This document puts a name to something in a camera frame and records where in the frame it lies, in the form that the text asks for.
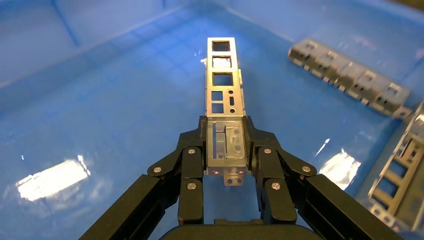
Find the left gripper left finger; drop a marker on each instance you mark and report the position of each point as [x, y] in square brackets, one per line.
[190, 185]

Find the silver windowed metal bracket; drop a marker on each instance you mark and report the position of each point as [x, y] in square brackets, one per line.
[222, 89]

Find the dark thin metal bracket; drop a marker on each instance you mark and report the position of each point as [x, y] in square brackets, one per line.
[400, 185]

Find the blue plastic bin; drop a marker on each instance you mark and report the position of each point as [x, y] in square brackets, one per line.
[99, 99]

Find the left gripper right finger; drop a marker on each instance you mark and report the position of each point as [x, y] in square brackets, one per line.
[278, 198]

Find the grey tabbed metal bracket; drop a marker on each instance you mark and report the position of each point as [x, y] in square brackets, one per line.
[348, 76]

